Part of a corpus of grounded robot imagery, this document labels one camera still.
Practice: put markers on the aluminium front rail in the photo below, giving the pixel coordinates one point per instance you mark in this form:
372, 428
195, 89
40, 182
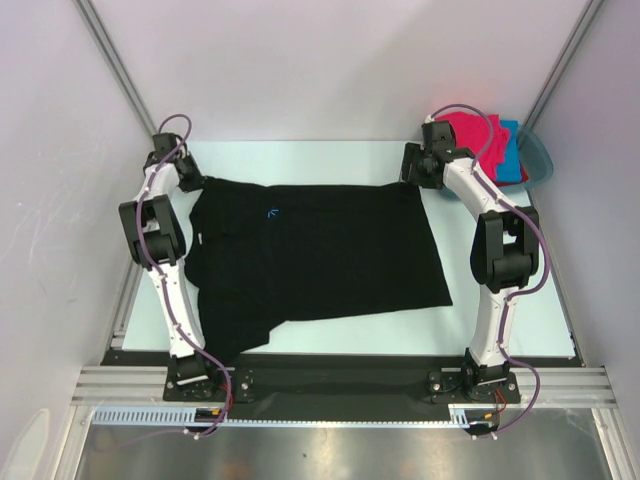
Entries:
116, 385

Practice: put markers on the blue t shirt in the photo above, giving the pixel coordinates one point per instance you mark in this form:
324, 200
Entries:
511, 156

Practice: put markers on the white cable duct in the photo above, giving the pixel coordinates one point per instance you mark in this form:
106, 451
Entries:
190, 417
479, 417

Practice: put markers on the left white cable duct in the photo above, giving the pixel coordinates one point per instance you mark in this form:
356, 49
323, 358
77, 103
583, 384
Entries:
190, 417

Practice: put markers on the aluminium frame post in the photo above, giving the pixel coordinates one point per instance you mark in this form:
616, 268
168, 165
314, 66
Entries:
112, 57
571, 47

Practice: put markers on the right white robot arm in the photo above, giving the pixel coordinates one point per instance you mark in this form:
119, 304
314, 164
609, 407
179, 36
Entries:
504, 253

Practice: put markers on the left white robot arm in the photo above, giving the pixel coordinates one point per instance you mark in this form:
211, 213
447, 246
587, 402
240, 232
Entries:
157, 244

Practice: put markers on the pink t shirt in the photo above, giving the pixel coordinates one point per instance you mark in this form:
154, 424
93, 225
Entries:
472, 132

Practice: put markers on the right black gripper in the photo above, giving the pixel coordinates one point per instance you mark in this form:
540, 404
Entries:
413, 154

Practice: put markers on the right aluminium frame post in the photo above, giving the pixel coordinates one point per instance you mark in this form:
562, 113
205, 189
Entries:
571, 47

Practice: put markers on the right white cable duct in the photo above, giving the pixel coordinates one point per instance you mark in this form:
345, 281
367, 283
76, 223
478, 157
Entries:
479, 417

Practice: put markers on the black t shirt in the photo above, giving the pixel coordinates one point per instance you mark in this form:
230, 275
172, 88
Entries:
265, 255

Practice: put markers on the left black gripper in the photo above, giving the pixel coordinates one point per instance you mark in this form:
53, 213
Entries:
196, 183

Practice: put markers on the teal plastic basket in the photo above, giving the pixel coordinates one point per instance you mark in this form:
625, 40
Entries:
534, 159

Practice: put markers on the left aluminium frame post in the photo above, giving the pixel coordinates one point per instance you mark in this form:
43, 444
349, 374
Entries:
112, 57

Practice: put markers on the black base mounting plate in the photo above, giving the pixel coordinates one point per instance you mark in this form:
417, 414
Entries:
343, 388

